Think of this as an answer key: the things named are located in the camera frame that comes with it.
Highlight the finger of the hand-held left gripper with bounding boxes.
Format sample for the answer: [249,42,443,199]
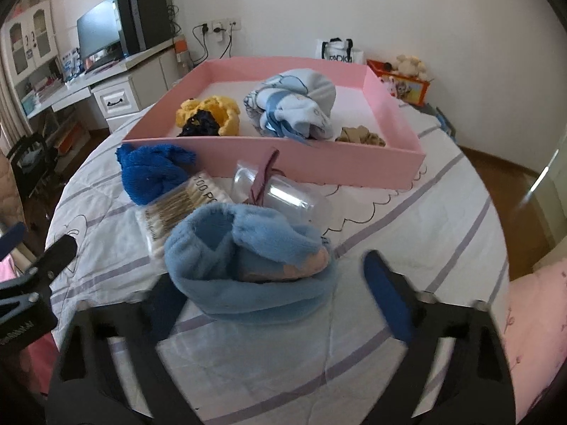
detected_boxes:
[0,232,79,302]
[0,223,28,261]

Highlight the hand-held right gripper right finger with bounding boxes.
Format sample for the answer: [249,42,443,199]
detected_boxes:
[363,250,519,425]

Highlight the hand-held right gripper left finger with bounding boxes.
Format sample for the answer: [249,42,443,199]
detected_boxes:
[46,281,200,425]

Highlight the light blue fleece hat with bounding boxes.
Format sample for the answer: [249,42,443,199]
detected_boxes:
[164,204,339,324]

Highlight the dark blue towel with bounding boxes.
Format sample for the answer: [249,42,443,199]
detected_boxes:
[116,143,198,206]

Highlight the clear plastic bottle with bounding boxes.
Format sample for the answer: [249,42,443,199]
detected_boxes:
[232,159,331,226]

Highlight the pink cardboard box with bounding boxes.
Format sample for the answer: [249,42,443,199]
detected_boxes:
[121,55,427,191]

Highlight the yellow crochet sunflower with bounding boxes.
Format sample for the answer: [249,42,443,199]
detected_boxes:
[176,94,241,138]

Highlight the printed baby cloth blue ribbon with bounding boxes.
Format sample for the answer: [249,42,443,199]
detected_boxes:
[243,68,338,142]

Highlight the black office chair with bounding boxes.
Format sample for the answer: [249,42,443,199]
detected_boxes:
[4,133,60,200]

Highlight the cotton swab pack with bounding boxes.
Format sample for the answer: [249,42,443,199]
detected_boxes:
[135,170,233,257]

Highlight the beige curtain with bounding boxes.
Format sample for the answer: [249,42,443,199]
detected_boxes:
[0,66,27,164]

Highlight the pink floral pillow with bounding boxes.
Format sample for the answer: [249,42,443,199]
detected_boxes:
[500,257,567,408]

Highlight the stack of books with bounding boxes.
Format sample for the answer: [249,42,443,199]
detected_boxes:
[33,77,63,102]

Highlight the mauve ribbon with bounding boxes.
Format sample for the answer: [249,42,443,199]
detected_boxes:
[250,148,281,204]

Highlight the white desk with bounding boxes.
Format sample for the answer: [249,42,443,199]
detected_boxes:
[24,38,196,134]

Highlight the blue and white boxes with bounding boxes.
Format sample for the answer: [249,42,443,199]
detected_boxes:
[60,49,83,81]

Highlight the black keyboard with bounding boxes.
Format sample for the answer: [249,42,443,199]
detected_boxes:
[85,54,124,70]

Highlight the white glass-door cabinet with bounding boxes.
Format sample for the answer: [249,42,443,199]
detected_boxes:
[2,0,58,85]

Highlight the red toy storage box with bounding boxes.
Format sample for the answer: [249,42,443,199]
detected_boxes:
[367,59,434,106]

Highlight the beige plush toy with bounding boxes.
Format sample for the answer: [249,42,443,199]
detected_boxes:
[384,54,430,81]

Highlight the black computer monitor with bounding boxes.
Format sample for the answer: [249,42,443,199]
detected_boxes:
[76,0,122,60]

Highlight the orange capped bottle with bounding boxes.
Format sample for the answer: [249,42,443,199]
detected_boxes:
[174,38,193,78]

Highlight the white tote bag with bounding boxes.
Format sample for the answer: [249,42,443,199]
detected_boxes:
[315,38,366,65]

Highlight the black computer tower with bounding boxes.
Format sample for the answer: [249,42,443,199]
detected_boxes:
[116,0,173,56]

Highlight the black power cables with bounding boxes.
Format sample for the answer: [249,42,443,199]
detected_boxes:
[191,22,233,65]

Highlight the white wall outlets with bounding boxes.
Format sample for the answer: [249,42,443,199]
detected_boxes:
[195,18,242,34]

